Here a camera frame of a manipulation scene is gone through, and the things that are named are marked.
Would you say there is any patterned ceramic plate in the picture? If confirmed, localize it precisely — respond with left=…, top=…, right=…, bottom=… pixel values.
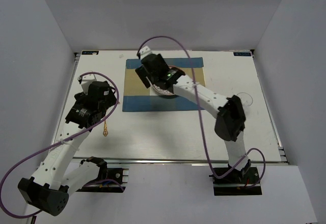
left=152, top=66, right=185, bottom=96

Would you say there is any blue and tan placemat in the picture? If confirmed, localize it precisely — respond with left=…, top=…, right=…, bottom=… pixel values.
left=122, top=57, right=205, bottom=112

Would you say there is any clear drinking glass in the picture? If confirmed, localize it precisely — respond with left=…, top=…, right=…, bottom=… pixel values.
left=236, top=92, right=253, bottom=107

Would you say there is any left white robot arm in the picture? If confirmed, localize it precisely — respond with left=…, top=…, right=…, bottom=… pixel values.
left=18, top=80, right=117, bottom=216

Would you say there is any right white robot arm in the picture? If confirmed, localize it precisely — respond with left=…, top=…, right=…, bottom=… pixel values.
left=135, top=50, right=251, bottom=183

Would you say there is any gold fork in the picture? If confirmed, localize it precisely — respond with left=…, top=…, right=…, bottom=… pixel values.
left=103, top=121, right=108, bottom=137

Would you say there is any left blue table label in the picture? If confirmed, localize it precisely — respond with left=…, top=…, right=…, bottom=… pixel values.
left=81, top=50, right=99, bottom=55

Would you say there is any blue table label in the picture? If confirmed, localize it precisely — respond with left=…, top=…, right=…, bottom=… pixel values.
left=233, top=52, right=252, bottom=57
left=81, top=50, right=99, bottom=55

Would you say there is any right blue table label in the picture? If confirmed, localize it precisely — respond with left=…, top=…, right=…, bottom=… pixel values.
left=233, top=52, right=252, bottom=57

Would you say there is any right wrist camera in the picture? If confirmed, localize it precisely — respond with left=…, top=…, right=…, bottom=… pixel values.
left=137, top=46, right=152, bottom=60

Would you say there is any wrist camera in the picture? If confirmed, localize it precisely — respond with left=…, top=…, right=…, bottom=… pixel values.
left=137, top=46, right=152, bottom=60
left=77, top=74, right=97, bottom=94

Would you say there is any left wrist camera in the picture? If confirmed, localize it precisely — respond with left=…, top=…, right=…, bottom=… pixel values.
left=77, top=74, right=97, bottom=94

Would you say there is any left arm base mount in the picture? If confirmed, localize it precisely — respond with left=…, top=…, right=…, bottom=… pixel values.
left=77, top=167, right=129, bottom=193

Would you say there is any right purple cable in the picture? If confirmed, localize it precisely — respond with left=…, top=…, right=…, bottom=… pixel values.
left=137, top=36, right=266, bottom=189

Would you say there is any purple cable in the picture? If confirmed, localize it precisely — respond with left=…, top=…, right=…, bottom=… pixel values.
left=137, top=36, right=266, bottom=189
left=0, top=72, right=120, bottom=218

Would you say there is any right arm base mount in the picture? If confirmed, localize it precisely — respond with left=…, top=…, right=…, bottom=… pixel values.
left=209, top=167, right=262, bottom=196

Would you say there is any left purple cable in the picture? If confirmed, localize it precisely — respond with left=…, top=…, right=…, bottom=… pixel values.
left=0, top=72, right=120, bottom=218

